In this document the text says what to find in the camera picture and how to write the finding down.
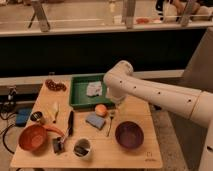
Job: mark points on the purple bowl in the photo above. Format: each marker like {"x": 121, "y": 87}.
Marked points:
{"x": 129, "y": 135}

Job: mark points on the orange spoon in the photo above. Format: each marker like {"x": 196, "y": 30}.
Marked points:
{"x": 53, "y": 129}

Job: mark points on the black handled brush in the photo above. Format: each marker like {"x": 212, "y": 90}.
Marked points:
{"x": 58, "y": 143}

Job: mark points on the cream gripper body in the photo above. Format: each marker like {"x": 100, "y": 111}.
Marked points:
{"x": 121, "y": 109}

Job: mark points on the metal fork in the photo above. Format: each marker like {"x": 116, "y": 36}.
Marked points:
{"x": 112, "y": 114}

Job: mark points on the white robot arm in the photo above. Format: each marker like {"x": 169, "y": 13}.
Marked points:
{"x": 193, "y": 104}

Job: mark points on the orange bowl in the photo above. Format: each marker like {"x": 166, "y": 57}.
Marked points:
{"x": 32, "y": 137}

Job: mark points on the blue box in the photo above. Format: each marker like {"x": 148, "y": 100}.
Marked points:
{"x": 22, "y": 117}

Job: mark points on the small black can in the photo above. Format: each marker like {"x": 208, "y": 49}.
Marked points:
{"x": 37, "y": 117}

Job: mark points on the white cup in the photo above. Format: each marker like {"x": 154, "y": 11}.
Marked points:
{"x": 82, "y": 149}

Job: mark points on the green plastic tray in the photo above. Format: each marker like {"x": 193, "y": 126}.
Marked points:
{"x": 79, "y": 99}

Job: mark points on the crumpled white cloth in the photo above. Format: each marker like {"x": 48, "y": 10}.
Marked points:
{"x": 94, "y": 89}

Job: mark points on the table clamp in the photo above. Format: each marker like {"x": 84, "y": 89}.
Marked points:
{"x": 12, "y": 92}

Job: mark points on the blue sponge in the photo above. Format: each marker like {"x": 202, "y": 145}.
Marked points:
{"x": 95, "y": 120}

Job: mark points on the banana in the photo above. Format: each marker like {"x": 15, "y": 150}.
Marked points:
{"x": 52, "y": 111}

